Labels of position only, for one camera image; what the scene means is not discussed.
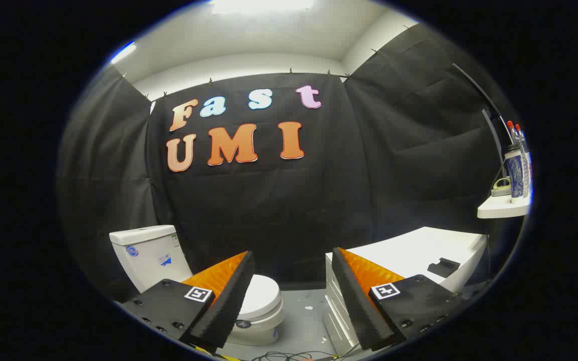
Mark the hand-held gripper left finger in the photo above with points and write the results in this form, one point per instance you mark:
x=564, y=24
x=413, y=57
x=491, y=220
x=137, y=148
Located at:
x=231, y=296

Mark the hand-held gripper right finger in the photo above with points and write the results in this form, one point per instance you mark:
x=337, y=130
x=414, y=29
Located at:
x=354, y=301

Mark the white toilet lid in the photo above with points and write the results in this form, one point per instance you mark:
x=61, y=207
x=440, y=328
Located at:
x=264, y=296

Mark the white ceramic toilet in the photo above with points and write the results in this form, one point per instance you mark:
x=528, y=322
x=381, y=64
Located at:
x=148, y=250

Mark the white drawer cabinet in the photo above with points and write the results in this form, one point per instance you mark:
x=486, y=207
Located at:
x=409, y=250

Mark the black backdrop cloth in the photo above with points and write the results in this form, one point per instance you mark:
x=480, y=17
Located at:
x=294, y=200

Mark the grey green small object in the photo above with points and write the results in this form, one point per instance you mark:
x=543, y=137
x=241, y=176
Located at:
x=500, y=188

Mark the blue patterned bottle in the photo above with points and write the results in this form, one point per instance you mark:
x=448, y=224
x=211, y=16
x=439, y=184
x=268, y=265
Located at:
x=515, y=173

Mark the black curved pole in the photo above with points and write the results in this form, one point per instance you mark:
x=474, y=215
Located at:
x=474, y=87

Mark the small ceiling light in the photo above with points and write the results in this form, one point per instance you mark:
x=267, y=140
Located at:
x=123, y=51

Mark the ceiling light panel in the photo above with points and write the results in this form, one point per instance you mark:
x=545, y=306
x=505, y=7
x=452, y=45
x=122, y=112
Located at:
x=261, y=5

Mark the white wall shelf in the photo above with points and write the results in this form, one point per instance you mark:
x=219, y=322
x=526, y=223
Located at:
x=499, y=208

